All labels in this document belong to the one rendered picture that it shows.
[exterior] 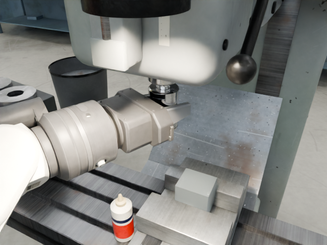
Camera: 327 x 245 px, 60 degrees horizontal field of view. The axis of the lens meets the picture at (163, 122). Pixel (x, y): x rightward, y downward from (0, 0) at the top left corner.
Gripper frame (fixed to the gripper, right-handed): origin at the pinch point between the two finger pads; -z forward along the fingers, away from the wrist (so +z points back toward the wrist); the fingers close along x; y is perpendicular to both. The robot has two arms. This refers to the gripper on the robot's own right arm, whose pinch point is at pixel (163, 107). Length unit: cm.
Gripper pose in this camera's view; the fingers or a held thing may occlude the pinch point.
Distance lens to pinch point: 44.8
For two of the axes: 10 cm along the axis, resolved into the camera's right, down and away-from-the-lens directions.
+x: -6.3, -4.1, 6.6
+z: -7.8, 3.2, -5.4
